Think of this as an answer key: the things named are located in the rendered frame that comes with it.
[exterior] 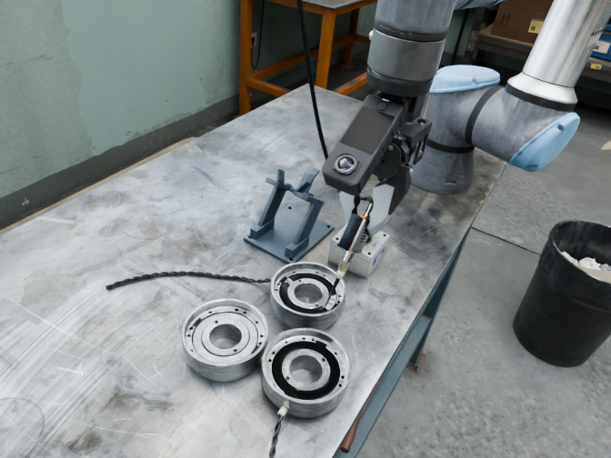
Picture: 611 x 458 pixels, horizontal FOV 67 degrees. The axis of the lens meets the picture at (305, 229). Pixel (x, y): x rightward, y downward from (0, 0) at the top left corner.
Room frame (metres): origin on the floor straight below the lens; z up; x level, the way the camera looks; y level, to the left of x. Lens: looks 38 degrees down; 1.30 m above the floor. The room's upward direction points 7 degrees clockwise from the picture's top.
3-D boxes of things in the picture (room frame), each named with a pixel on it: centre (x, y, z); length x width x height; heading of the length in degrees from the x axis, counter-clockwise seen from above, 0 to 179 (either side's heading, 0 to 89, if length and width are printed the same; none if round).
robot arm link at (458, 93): (0.88, -0.27, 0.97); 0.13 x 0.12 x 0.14; 45
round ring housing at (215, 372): (0.37, 0.08, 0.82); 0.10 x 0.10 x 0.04
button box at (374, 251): (0.59, -0.09, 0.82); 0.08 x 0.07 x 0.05; 152
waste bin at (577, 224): (1.20, -0.96, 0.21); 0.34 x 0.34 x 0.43
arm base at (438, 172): (0.89, -0.26, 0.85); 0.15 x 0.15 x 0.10
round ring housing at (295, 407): (0.34, -0.02, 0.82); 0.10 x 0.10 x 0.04
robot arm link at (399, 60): (0.51, -0.08, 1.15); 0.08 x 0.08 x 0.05
